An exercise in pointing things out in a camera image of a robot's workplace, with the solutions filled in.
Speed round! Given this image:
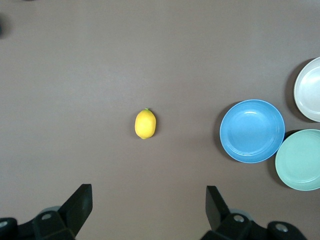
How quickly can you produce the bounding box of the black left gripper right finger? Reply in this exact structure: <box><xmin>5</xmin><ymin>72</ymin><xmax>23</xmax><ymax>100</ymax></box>
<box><xmin>199</xmin><ymin>185</ymin><xmax>305</xmax><ymax>240</ymax></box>

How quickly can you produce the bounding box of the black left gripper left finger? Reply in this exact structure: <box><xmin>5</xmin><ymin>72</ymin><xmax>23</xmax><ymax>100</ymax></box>
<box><xmin>0</xmin><ymin>183</ymin><xmax>93</xmax><ymax>240</ymax></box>

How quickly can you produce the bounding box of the blue plate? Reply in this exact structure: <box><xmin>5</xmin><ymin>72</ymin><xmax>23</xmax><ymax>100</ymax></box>
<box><xmin>219</xmin><ymin>99</ymin><xmax>286</xmax><ymax>164</ymax></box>

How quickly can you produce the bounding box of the brown table cover mat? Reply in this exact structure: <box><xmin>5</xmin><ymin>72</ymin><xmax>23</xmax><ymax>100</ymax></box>
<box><xmin>0</xmin><ymin>0</ymin><xmax>320</xmax><ymax>240</ymax></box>

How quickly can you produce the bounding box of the beige plate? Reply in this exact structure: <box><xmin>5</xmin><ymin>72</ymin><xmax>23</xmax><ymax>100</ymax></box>
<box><xmin>293</xmin><ymin>56</ymin><xmax>320</xmax><ymax>123</ymax></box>

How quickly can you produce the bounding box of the mint green plate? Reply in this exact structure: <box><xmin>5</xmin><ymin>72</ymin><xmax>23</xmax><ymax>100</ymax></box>
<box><xmin>274</xmin><ymin>128</ymin><xmax>320</xmax><ymax>192</ymax></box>

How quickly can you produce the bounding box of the yellow lemon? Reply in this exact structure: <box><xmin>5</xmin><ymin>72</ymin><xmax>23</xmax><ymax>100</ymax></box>
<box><xmin>134</xmin><ymin>107</ymin><xmax>157</xmax><ymax>140</ymax></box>

